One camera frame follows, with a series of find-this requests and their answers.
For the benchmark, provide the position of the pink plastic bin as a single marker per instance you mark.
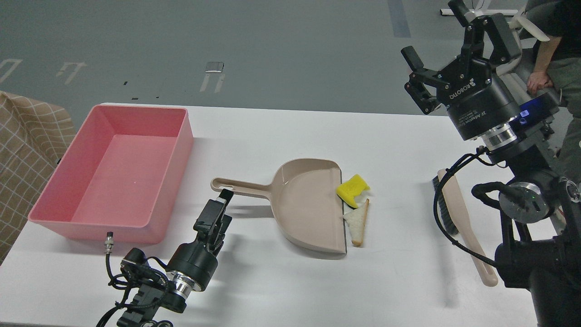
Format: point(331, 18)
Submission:
point(121, 174)

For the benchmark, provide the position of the white bread slice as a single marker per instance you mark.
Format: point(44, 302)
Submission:
point(356, 222)

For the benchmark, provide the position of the beige checkered cloth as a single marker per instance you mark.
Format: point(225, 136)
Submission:
point(34, 136)

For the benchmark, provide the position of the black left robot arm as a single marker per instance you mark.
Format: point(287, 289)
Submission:
point(147, 289)

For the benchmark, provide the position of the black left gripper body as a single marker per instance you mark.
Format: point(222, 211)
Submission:
point(197, 261)

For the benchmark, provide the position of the yellow sponge piece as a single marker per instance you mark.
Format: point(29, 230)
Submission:
point(352, 188)

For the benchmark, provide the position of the beige hand brush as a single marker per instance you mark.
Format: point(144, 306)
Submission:
point(456, 221)

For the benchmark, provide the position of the white office chair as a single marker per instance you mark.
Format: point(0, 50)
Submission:
point(535, 18)

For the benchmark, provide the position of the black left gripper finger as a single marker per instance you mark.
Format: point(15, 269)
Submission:
point(212, 212)
point(219, 232)

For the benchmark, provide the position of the seated person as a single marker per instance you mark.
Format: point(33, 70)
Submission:
point(558, 64)

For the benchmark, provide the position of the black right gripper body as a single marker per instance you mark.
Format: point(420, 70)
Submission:
point(477, 100)

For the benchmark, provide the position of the grey floor socket plate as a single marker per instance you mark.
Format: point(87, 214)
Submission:
point(214, 67)

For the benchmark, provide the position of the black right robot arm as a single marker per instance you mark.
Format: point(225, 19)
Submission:
point(539, 208)

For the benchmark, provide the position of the white desk foot bar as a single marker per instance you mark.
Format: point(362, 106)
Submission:
point(447, 12)

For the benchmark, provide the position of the beige plastic dustpan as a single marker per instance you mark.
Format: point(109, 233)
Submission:
point(303, 199)

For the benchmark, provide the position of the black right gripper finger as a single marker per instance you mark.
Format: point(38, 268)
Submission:
point(419, 78)
point(480, 23)

